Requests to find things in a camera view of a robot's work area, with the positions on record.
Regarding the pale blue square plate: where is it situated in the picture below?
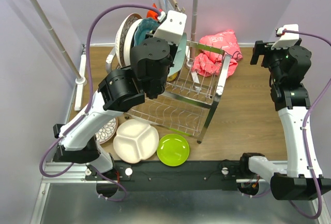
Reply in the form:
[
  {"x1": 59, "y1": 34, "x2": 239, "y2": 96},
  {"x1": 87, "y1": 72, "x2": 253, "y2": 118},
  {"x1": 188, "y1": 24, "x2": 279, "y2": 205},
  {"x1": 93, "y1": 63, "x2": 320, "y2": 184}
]
[{"x1": 168, "y1": 33, "x2": 187, "y2": 76}]

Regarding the yellow black patterned plate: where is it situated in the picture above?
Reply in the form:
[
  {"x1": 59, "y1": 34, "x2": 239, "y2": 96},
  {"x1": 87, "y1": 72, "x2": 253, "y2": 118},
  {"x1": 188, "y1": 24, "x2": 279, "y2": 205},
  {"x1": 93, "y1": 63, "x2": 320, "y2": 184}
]
[{"x1": 167, "y1": 72, "x2": 178, "y2": 82}]

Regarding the teal scalloped plate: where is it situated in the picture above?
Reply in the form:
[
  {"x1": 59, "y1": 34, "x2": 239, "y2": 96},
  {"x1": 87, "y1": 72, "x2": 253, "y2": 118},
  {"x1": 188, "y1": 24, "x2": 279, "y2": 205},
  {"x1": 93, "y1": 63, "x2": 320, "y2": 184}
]
[{"x1": 134, "y1": 18, "x2": 159, "y2": 46}]

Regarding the grey swirl ceramic plate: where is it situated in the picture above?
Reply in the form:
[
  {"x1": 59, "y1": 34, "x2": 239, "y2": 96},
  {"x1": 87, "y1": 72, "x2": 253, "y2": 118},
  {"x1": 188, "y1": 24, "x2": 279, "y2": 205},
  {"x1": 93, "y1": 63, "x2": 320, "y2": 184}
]
[{"x1": 121, "y1": 19, "x2": 142, "y2": 67}]

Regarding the floral brown rim plate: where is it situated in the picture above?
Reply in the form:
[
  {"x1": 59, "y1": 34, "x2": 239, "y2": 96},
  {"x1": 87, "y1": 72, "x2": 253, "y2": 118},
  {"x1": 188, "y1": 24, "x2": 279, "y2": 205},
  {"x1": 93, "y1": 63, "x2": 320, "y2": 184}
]
[
  {"x1": 95, "y1": 117, "x2": 118, "y2": 144},
  {"x1": 114, "y1": 13, "x2": 142, "y2": 67}
]

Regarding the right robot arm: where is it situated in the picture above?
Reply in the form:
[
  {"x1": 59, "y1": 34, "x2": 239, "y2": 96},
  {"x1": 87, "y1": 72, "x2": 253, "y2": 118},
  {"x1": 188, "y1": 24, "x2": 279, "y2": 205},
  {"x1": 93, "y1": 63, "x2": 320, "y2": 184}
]
[{"x1": 238, "y1": 40, "x2": 330, "y2": 200}]

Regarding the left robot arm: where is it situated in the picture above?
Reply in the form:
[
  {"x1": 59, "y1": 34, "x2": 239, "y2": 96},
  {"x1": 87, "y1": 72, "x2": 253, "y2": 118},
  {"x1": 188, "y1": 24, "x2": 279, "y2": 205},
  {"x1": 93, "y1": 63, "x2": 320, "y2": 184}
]
[{"x1": 54, "y1": 37, "x2": 175, "y2": 180}]

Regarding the steel two-tier dish rack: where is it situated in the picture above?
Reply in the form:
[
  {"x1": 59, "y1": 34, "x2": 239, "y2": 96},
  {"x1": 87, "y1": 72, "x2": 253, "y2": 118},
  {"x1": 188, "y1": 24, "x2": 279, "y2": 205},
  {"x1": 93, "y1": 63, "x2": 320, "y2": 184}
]
[{"x1": 124, "y1": 41, "x2": 231, "y2": 144}]

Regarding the pink patterned garment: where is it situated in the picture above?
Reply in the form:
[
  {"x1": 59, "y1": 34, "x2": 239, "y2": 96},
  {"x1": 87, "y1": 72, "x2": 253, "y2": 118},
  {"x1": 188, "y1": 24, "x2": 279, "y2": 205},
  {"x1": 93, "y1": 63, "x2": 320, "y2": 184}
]
[{"x1": 191, "y1": 29, "x2": 243, "y2": 78}]

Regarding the orange garment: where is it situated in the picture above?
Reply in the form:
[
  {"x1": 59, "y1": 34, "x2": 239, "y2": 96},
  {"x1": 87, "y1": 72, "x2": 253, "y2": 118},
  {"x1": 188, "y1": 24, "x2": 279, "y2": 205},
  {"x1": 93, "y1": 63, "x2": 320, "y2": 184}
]
[{"x1": 146, "y1": 3, "x2": 162, "y2": 20}]

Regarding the lime green plate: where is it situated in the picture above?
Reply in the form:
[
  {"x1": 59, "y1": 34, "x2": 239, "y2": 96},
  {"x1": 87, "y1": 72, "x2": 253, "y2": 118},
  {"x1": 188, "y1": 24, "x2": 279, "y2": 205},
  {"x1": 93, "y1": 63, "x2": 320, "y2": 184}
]
[{"x1": 157, "y1": 133, "x2": 190, "y2": 167}]

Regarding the white divided plate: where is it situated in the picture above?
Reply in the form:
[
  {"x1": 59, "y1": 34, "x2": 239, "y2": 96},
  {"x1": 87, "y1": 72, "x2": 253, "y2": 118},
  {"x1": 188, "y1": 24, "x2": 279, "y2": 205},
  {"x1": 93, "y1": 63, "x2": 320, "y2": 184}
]
[{"x1": 113, "y1": 119, "x2": 159, "y2": 163}]

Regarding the black base bar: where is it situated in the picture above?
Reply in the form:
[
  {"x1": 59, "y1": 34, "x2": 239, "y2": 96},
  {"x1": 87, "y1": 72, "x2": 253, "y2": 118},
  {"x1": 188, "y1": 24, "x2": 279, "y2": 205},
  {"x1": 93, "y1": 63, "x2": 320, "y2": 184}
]
[{"x1": 85, "y1": 159, "x2": 259, "y2": 192}]

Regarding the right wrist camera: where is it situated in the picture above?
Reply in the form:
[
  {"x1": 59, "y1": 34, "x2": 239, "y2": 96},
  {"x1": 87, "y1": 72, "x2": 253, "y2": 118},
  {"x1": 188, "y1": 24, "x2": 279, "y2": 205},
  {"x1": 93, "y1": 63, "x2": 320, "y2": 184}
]
[{"x1": 271, "y1": 24, "x2": 299, "y2": 50}]

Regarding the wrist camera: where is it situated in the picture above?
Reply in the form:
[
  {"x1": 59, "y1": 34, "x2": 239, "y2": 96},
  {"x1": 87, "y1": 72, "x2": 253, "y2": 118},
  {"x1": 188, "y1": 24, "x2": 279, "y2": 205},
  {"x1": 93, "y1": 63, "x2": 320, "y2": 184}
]
[
  {"x1": 154, "y1": 10, "x2": 187, "y2": 46},
  {"x1": 271, "y1": 24, "x2": 299, "y2": 50}
]

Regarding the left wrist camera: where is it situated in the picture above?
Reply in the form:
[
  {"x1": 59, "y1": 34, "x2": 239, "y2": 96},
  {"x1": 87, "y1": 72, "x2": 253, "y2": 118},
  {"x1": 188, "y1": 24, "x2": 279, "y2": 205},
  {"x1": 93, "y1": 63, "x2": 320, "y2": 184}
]
[{"x1": 154, "y1": 10, "x2": 187, "y2": 46}]

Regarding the white clothes rail frame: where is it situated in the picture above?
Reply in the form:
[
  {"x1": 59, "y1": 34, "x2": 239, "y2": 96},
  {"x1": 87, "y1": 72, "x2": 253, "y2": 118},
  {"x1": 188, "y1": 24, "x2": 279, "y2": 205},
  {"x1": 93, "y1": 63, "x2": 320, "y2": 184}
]
[{"x1": 16, "y1": 0, "x2": 202, "y2": 111}]

